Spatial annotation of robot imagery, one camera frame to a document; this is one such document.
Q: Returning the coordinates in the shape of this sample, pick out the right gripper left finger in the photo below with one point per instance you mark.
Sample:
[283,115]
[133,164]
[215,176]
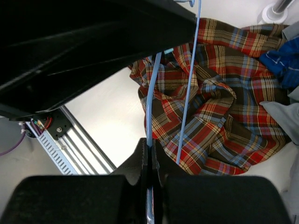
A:
[117,198]

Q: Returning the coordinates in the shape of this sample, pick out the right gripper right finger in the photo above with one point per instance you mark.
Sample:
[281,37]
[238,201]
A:
[180,198]

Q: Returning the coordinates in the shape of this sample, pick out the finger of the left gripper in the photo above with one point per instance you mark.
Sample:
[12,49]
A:
[51,51]

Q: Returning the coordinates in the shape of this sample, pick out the brown orange plaid shirt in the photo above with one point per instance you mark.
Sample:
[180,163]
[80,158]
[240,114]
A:
[226,130]

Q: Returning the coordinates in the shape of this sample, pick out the grey shirt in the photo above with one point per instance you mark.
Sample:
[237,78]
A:
[287,116]

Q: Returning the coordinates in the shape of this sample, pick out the blue plaid shirt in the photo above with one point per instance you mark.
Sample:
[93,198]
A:
[284,63]

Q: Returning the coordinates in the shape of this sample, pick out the metal clothes rack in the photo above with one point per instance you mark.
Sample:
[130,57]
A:
[275,12]

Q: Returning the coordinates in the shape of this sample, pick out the aluminium mounting rail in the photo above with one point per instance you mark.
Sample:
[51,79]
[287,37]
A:
[84,153]

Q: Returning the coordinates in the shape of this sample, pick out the slotted cable duct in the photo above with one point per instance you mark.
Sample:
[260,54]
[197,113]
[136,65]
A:
[55,152]

